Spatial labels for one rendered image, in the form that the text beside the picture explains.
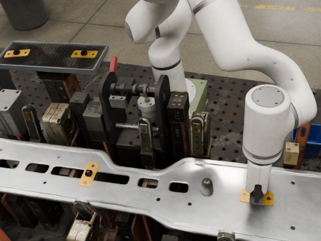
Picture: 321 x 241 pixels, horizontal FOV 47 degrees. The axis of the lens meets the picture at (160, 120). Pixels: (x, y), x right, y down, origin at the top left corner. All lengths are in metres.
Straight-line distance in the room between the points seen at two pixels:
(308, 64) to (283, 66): 2.29
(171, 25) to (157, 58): 0.14
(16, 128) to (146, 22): 0.54
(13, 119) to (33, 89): 0.74
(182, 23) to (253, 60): 0.59
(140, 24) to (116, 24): 2.50
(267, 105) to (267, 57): 0.10
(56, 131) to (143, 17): 0.45
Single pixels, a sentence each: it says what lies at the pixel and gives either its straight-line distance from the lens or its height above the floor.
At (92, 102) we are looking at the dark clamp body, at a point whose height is 1.08.
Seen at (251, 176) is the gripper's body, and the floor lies 1.15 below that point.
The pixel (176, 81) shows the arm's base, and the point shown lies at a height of 0.92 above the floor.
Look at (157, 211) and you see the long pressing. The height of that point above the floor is 1.00.
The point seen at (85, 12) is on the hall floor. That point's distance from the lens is 4.07.
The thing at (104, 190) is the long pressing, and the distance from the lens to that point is 1.05.
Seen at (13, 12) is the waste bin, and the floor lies 0.21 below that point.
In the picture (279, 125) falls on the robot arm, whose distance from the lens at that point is 0.74.
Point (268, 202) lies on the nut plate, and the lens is 0.99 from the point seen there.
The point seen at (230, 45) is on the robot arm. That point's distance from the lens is 0.74.
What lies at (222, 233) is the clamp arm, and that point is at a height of 1.12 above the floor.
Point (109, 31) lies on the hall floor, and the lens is 3.65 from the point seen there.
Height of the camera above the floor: 1.84
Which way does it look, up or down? 45 degrees down
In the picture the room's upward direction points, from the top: 10 degrees counter-clockwise
